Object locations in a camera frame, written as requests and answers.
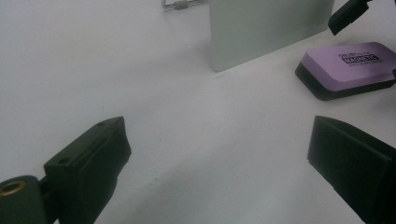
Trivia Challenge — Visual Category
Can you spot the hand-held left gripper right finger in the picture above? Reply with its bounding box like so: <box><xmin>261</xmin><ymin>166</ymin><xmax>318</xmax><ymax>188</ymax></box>
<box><xmin>306</xmin><ymin>115</ymin><xmax>396</xmax><ymax>224</ymax></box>

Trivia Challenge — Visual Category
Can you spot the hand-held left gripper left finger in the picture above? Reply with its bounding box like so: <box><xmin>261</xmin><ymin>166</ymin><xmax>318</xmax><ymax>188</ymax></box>
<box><xmin>43</xmin><ymin>116</ymin><xmax>133</xmax><ymax>224</ymax></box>

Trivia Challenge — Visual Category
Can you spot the purple whiteboard eraser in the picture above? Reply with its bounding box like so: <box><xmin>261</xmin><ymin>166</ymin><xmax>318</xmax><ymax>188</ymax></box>
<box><xmin>294</xmin><ymin>41</ymin><xmax>396</xmax><ymax>102</ymax></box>

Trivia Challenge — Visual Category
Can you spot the small glass whiteboard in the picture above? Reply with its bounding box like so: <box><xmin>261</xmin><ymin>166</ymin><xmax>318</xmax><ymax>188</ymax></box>
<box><xmin>208</xmin><ymin>0</ymin><xmax>336</xmax><ymax>74</ymax></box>

